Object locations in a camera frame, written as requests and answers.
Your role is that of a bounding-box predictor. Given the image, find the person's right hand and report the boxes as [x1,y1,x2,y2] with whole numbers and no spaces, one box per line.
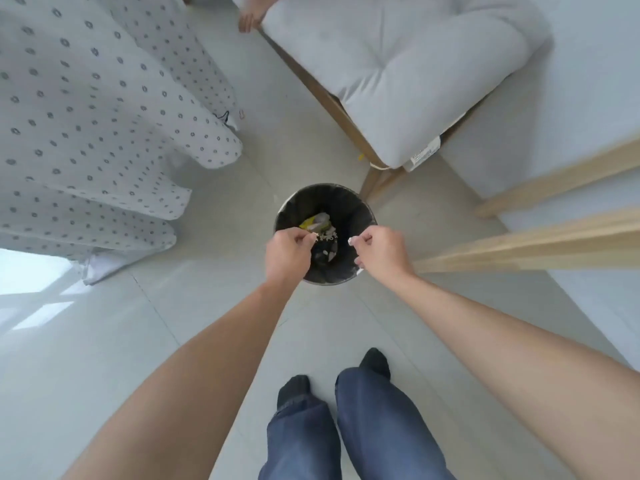
[347,226,416,286]

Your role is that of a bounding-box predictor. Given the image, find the person's left hand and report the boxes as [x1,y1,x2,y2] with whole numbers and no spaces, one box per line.
[264,227,319,286]

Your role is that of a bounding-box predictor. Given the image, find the black bin liner bag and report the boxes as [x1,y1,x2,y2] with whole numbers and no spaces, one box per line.
[275,185,377,285]

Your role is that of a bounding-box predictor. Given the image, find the person's left forearm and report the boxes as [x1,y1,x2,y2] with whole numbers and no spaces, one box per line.
[62,276,304,480]

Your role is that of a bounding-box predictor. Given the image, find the person's right forearm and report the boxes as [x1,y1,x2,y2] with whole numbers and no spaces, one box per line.
[372,269,640,480]

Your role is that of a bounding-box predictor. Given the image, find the yellow crumpled wrapper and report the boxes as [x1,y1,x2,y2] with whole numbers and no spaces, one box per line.
[298,212,334,233]

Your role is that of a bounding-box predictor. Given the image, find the grey crumpled trash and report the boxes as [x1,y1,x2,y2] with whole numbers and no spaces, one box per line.
[312,243,341,265]

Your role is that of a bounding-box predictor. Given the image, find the round metal trash bin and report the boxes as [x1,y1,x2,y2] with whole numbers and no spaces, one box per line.
[273,183,379,287]

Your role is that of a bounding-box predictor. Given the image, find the white cushion label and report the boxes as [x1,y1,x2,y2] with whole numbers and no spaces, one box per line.
[403,136,442,173]

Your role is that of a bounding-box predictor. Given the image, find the person's black right sock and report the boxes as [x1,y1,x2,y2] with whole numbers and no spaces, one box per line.
[358,347,392,381]

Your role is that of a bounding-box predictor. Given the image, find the person's black sock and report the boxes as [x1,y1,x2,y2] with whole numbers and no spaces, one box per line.
[276,375,312,411]
[358,347,392,381]

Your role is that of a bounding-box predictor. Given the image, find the person's black left sock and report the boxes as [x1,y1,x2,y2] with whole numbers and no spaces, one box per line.
[276,375,312,411]

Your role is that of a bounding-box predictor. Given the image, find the light wooden beam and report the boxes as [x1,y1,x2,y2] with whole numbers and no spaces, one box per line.
[474,143,640,219]
[414,207,640,274]

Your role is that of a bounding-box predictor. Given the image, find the grey seat cushion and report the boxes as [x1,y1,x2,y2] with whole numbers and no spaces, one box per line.
[259,0,555,171]

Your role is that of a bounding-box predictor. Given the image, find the blue jeans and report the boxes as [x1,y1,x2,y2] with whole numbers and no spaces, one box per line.
[258,367,457,480]

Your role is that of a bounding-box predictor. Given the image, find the white patterned duvet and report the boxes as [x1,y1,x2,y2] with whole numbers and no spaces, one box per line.
[0,0,245,287]

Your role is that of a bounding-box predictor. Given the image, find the wooden chair frame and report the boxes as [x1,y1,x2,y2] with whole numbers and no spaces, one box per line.
[257,26,482,203]

